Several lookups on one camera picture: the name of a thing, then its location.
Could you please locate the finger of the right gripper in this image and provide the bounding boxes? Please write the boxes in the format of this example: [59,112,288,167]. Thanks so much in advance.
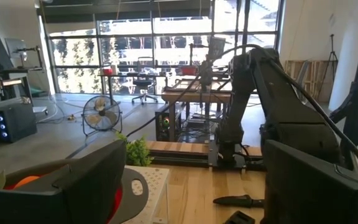
[224,210,256,224]

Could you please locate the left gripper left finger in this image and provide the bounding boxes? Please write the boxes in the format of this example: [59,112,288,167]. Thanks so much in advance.
[0,139,127,224]

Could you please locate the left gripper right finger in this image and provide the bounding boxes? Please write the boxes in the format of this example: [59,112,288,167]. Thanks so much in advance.
[260,139,358,224]

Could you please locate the black kitchen knife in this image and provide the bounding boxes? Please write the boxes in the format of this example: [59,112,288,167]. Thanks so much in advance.
[213,194,265,208]

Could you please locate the red collapsible bowl grey rim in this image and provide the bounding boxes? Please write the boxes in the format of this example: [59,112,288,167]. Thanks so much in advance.
[3,157,150,224]

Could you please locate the orange tangerine with leaf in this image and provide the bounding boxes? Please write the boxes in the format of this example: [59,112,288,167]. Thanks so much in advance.
[0,169,42,190]

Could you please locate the green plant white pot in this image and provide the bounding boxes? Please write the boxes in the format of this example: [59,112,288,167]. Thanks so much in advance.
[115,132,155,167]

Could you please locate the small white table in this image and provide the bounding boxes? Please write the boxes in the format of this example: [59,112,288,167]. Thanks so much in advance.
[121,164,170,224]

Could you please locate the black floor fan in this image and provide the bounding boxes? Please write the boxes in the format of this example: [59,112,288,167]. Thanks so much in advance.
[81,95,123,137]

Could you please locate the computer tower blue lights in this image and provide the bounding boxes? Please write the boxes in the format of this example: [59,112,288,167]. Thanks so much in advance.
[0,104,39,144]

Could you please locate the computer tower rainbow lights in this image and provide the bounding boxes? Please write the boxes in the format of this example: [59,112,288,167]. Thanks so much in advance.
[155,104,180,142]

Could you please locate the wooden pallets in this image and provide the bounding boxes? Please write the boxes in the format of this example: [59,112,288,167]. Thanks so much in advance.
[284,58,338,103]

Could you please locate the black office chair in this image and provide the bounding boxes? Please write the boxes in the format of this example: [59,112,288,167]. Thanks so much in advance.
[131,57,158,105]

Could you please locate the black glass desk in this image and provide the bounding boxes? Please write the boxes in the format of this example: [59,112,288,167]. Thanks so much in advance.
[98,63,167,94]

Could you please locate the wooden workbench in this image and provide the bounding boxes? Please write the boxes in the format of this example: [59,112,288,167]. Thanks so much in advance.
[162,79,232,142]

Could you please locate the wooden top desk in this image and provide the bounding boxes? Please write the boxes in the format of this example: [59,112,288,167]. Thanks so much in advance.
[0,67,32,105]

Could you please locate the black tripod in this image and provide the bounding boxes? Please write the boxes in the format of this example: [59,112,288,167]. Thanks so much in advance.
[317,33,340,97]

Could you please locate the grey desk monitor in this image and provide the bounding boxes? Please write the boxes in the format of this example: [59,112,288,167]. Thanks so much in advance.
[4,37,27,60]

